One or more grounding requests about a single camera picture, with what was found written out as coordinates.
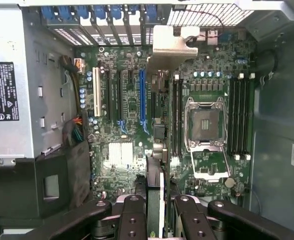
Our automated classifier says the long black expansion slot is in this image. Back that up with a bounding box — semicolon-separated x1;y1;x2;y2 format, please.
106;69;113;121
116;69;124;121
150;91;158;119

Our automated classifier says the blue expansion slot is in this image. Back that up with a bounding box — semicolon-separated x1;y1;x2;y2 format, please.
138;68;147;127

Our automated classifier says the white expansion slot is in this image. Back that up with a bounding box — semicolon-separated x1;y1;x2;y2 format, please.
92;66;102;118

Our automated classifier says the metal socket cover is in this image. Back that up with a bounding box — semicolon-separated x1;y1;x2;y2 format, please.
189;147;232;180

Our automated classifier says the silver chipset heatsink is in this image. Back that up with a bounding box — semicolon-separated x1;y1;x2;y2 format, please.
108;142;134;166

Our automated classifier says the CPU socket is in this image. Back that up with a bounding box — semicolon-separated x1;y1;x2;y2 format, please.
185;95;229;149

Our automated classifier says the green motherboard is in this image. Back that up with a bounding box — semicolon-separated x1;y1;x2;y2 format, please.
74;44;256;201

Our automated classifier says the black plastic fan shroud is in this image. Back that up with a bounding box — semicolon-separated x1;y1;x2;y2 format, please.
0;139;92;221

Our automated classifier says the open black PC case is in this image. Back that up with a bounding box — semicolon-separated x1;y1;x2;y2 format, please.
0;0;294;240

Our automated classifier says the grey power supply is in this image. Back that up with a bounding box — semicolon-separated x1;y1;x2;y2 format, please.
0;6;76;161

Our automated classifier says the multicolour power wire bundle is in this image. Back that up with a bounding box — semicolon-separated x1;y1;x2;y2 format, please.
61;115;88;151

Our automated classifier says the braided yellow black power wire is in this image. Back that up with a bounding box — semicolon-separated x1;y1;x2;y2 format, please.
59;55;85;111

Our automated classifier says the red black twisted wire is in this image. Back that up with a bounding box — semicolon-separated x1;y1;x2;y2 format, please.
185;6;227;42

